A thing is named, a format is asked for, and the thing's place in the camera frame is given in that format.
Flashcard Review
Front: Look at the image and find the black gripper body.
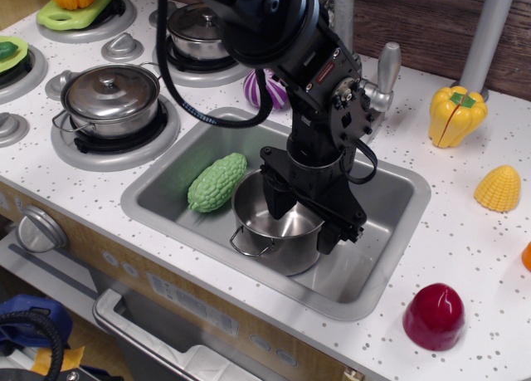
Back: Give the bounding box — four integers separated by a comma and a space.
260, 146, 368, 242

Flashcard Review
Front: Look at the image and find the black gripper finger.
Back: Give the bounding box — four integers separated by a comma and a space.
317, 222, 342, 254
261, 168, 297, 220

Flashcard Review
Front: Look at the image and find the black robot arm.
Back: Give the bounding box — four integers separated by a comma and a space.
203, 0, 374, 254

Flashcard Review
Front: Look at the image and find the grey sink basin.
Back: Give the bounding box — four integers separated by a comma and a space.
121, 121, 431, 320

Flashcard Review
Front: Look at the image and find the lidded steel pot back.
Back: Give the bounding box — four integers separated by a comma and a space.
167, 3, 229, 61

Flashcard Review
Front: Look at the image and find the lidded steel pot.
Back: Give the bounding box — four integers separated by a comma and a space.
52, 64, 160, 139
167, 3, 229, 61

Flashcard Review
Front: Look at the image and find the lidded steel pot front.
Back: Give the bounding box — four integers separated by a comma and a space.
52, 64, 160, 139

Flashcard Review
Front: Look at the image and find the green bitter melon toy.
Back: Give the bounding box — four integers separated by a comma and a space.
187, 153, 247, 213

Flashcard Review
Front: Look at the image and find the purple striped onion toy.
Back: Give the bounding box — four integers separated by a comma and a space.
243, 69, 288, 110

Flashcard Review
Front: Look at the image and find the red half fruit toy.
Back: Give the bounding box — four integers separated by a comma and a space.
402, 283, 465, 351

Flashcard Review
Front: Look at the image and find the stove burner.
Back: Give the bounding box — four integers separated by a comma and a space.
164, 36, 250, 88
37, 0, 136, 44
51, 95, 180, 172
1, 45, 47, 104

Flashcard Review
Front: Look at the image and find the yellow bell pepper toy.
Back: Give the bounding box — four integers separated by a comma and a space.
428, 85, 488, 149

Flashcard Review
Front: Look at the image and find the yellow corn toy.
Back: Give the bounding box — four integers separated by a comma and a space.
474, 165, 521, 212

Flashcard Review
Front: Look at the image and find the orange toy piece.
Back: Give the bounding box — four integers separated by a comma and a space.
521, 243, 531, 271

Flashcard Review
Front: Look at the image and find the grey faucet pipe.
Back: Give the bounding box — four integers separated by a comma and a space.
334, 0, 355, 52

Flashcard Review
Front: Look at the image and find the front stove burner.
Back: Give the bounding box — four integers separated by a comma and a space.
51, 95, 180, 172

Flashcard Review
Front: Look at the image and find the grey stove knob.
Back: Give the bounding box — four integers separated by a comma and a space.
45, 70, 77, 101
100, 32, 144, 62
0, 112, 29, 148

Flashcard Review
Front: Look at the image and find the back left stove burner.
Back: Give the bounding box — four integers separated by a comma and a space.
37, 0, 136, 44

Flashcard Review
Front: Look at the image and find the silver oven knob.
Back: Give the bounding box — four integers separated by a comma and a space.
15, 205, 69, 253

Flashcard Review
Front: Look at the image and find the grey stove knob middle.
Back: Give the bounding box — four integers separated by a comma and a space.
45, 70, 77, 101

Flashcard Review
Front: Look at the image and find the grey support pole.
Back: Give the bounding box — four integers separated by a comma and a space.
454, 0, 513, 101

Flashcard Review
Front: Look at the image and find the grey stove knob left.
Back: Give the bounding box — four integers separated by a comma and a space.
0, 112, 29, 148

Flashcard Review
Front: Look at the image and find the green cutting board toy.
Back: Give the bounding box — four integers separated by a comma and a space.
37, 0, 112, 31

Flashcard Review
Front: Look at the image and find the light green plate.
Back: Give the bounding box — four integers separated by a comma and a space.
0, 36, 29, 73

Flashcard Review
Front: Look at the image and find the green pepper toy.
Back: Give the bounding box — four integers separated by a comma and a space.
0, 42, 18, 60

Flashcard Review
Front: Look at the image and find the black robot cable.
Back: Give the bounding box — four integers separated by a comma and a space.
155, 0, 274, 129

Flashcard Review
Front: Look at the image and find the silver faucet handle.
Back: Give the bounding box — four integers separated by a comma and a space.
360, 42, 402, 113

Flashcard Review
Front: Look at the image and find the grey oven door handle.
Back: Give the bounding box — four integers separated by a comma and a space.
93, 289, 257, 380

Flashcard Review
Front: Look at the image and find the blue object with hose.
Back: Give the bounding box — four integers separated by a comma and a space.
1, 295, 96, 380

